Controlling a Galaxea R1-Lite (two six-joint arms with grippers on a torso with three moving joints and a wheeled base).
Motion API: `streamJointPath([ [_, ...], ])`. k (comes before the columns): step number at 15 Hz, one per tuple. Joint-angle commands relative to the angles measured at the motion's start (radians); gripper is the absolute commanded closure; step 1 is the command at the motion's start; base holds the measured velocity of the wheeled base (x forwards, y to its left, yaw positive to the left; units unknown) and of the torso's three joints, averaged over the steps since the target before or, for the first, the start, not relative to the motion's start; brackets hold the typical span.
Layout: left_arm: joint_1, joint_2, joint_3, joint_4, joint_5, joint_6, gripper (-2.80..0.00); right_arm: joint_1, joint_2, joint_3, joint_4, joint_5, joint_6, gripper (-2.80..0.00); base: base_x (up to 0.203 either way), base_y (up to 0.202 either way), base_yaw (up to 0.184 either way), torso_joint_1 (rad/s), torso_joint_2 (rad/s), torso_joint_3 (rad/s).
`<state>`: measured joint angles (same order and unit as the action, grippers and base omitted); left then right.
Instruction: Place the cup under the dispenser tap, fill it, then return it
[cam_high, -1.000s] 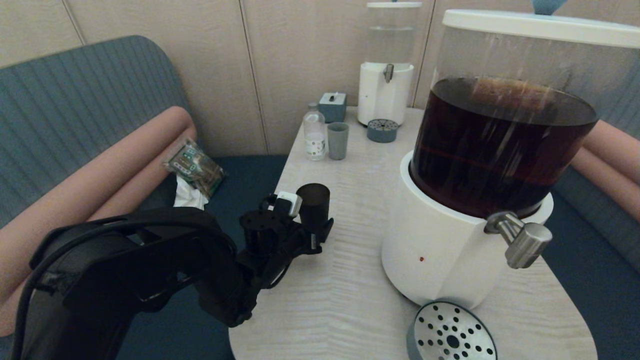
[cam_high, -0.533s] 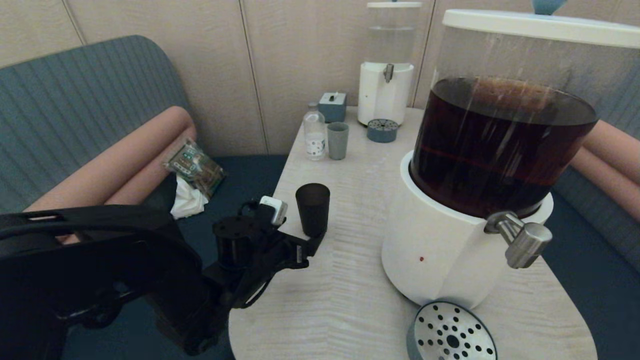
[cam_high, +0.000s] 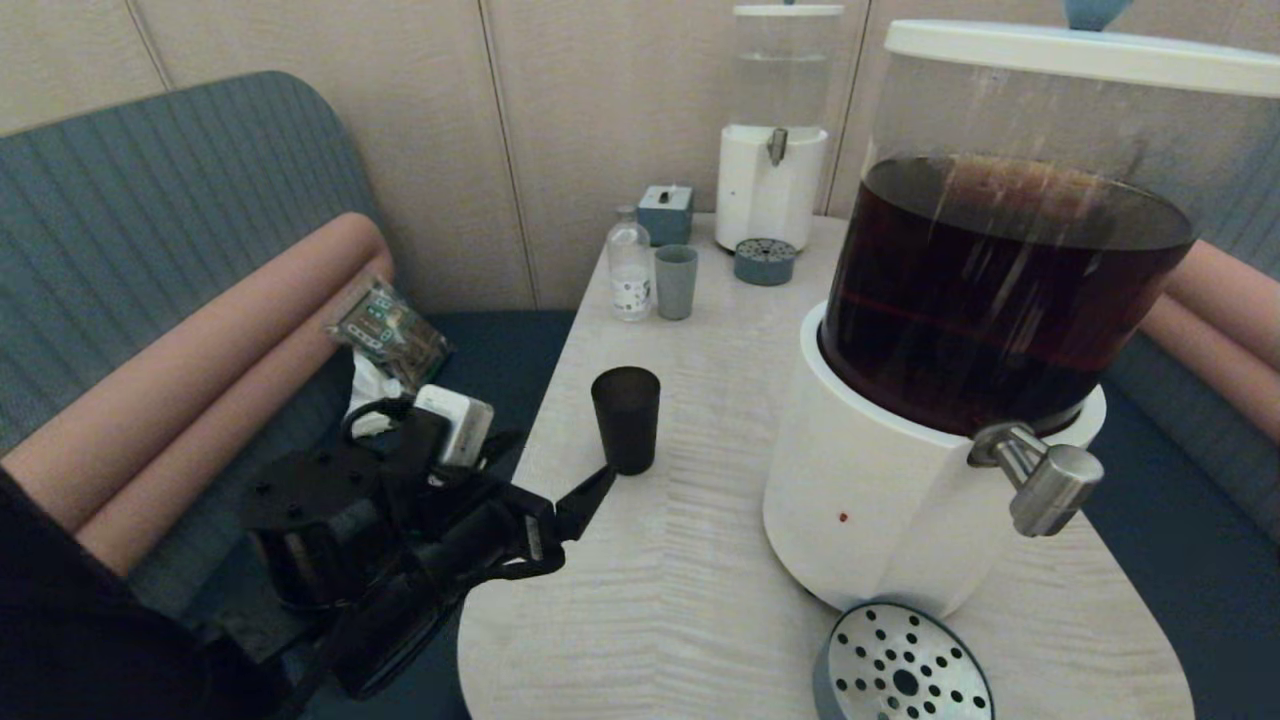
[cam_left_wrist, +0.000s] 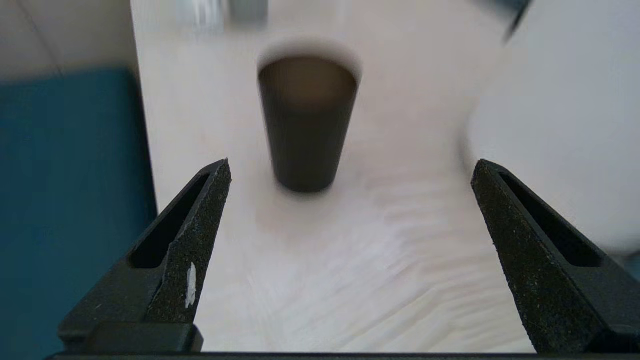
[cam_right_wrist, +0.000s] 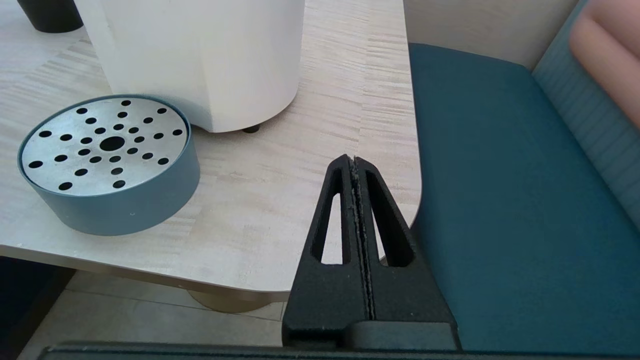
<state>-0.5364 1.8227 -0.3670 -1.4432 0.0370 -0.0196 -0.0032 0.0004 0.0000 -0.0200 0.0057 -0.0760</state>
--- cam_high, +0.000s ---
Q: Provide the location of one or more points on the small white dispenser lid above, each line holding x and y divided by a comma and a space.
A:
788, 10

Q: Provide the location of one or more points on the large white dispenser lid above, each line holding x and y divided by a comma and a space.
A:
1070, 52

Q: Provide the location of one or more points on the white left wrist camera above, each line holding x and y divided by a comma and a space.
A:
460, 425

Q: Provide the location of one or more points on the large metal dispenser tap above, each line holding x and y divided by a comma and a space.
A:
1050, 485

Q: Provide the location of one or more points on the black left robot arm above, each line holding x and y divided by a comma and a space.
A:
100, 640

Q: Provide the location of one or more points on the small perforated drip tray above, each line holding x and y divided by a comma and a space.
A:
765, 262

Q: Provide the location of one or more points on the large perforated drip tray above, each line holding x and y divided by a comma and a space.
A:
900, 670

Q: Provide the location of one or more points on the green snack packet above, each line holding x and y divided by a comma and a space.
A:
395, 338

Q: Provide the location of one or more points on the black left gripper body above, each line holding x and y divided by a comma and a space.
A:
480, 525

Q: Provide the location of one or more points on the dark blue seat cushion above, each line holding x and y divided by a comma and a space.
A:
1200, 620
520, 360

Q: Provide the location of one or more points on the clear plastic bottle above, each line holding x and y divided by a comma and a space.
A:
630, 272

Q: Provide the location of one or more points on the black tapered cup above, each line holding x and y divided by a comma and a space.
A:
626, 420

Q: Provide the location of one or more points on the grey-blue plastic cup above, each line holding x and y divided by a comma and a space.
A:
676, 282

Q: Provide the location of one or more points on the small metal dispenser tap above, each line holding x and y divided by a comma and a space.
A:
776, 146

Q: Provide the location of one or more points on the small clear water dispenser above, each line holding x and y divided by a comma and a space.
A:
765, 195

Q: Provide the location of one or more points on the large dark tea dispenser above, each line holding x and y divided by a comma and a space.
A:
870, 480

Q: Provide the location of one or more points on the grey-blue tissue box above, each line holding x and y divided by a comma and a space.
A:
665, 217

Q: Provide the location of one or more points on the crumpled white tissue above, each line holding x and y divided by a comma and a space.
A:
375, 385

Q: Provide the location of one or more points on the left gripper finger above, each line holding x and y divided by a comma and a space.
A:
502, 450
585, 510

